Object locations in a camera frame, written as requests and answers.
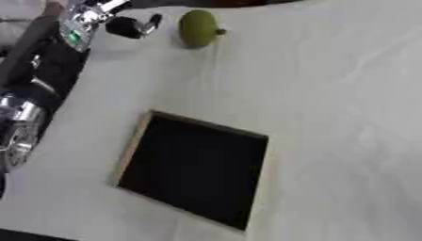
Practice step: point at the green toy pear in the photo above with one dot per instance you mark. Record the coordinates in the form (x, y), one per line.
(198, 28)

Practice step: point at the cardboard box with black inside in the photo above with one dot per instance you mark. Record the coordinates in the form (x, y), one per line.
(195, 169)

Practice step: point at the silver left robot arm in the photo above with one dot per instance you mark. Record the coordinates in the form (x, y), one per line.
(52, 59)

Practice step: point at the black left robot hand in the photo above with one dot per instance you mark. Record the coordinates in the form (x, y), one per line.
(123, 26)

